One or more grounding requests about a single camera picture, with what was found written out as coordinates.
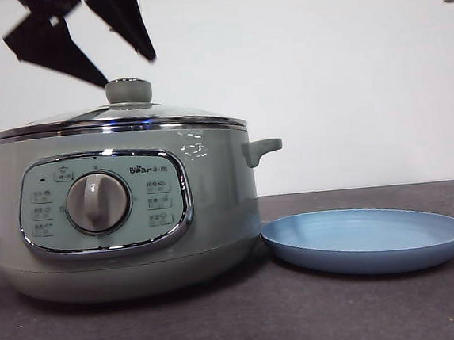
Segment glass lid with green knob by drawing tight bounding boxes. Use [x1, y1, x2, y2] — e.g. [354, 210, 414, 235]
[0, 68, 246, 143]

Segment pale green electric steamer pot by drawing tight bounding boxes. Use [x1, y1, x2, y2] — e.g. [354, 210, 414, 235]
[0, 113, 296, 312]

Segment blue plate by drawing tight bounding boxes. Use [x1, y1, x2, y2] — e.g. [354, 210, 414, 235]
[258, 199, 454, 285]

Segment grey control dial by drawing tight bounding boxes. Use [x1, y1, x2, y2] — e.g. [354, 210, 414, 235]
[63, 170, 133, 235]

